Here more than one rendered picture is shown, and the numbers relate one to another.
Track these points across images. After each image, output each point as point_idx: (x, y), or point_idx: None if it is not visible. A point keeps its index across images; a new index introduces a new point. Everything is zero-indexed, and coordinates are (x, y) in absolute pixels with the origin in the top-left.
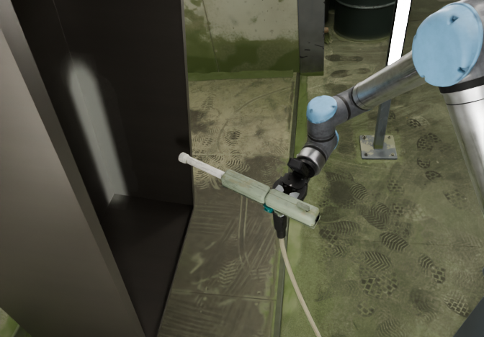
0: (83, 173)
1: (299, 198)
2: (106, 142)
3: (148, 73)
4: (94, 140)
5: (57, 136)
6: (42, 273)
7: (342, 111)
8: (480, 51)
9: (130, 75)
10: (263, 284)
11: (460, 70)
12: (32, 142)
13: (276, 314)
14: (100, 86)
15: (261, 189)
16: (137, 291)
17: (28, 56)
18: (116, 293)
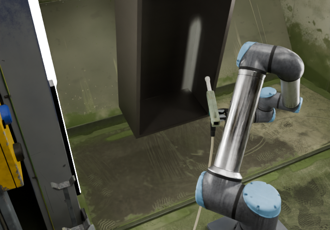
0: (176, 63)
1: (223, 117)
2: (194, 59)
3: (215, 35)
4: (190, 55)
5: (139, 15)
6: (127, 61)
7: (274, 99)
8: (243, 56)
9: (210, 33)
10: None
11: (237, 60)
12: (135, 14)
13: None
14: (201, 32)
15: (212, 102)
16: (156, 119)
17: None
18: (136, 80)
